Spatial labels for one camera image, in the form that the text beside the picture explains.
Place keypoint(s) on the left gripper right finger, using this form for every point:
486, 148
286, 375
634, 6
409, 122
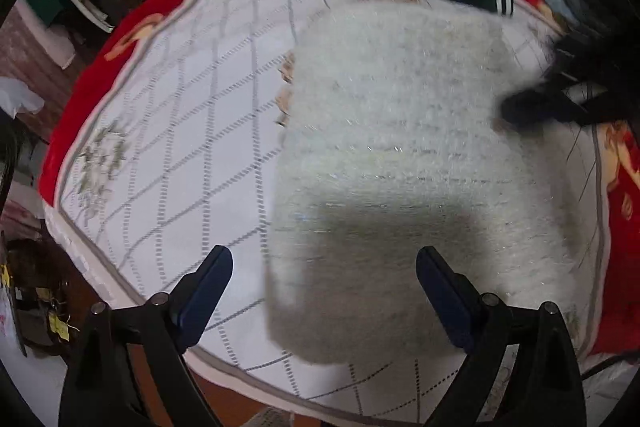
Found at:
544, 386

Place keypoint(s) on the white patterned mat cloth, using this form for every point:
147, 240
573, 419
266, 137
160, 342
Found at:
181, 155

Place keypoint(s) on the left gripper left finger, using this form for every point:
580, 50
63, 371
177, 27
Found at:
101, 387

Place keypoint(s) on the red floral bed blanket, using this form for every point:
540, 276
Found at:
619, 323

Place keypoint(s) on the white knit cardigan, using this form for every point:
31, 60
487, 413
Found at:
394, 143

